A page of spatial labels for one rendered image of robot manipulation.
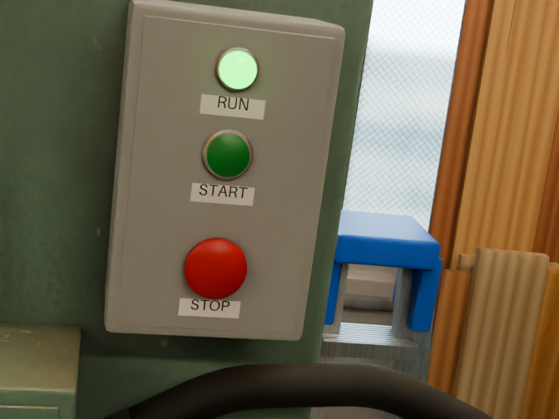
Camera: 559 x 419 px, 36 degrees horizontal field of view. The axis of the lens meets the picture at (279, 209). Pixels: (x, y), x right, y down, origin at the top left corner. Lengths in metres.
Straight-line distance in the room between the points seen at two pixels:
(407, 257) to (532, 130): 0.68
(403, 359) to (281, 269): 0.95
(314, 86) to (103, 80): 0.12
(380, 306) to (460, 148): 0.44
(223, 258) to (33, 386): 0.11
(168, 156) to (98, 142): 0.07
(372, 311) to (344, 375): 1.60
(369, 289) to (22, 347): 1.64
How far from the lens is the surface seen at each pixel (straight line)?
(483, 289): 1.81
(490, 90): 1.87
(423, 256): 1.31
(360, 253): 1.28
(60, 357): 0.46
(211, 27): 0.40
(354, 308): 2.06
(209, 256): 0.41
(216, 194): 0.41
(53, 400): 0.43
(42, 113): 0.47
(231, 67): 0.40
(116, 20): 0.46
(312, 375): 0.48
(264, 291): 0.43
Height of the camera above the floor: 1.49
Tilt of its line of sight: 14 degrees down
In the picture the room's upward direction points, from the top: 8 degrees clockwise
